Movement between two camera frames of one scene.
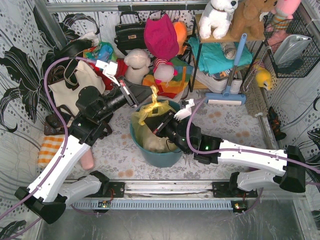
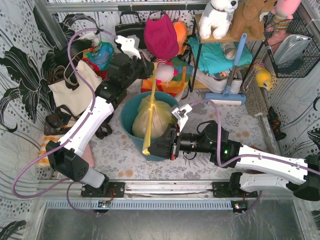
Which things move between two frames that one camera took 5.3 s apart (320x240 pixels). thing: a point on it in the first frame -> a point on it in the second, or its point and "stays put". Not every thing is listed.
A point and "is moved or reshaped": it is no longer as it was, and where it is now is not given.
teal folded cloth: (211, 58) stays put
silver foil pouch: (290, 48) stays put
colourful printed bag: (103, 51) stays put
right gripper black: (162, 125) -> (172, 142)
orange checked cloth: (49, 146) stays put
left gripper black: (130, 92) -> (136, 66)
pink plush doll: (163, 71) stays put
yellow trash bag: (148, 140) is moved or reshaped
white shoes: (219, 85) stays put
